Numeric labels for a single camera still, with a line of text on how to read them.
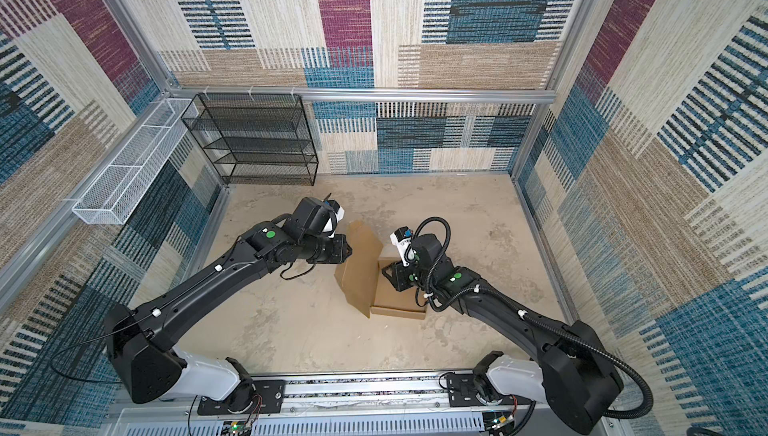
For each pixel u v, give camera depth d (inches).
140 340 15.7
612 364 17.1
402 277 28.2
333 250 26.3
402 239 28.7
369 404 28.7
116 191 28.2
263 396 28.7
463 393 28.7
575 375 15.9
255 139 43.9
